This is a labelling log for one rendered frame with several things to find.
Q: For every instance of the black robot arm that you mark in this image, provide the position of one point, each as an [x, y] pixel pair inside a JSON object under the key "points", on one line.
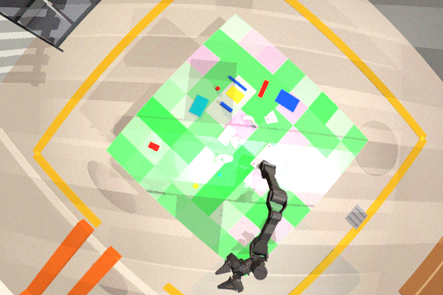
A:
{"points": [[259, 246]]}

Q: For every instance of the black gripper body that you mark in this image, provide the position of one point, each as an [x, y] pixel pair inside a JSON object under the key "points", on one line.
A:
{"points": [[236, 278]]}

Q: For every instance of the cyan flat rectangular plate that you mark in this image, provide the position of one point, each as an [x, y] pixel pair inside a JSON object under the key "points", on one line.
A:
{"points": [[199, 105]]}

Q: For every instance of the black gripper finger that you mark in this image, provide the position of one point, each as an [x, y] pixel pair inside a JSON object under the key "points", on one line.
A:
{"points": [[223, 269], [227, 285]]}

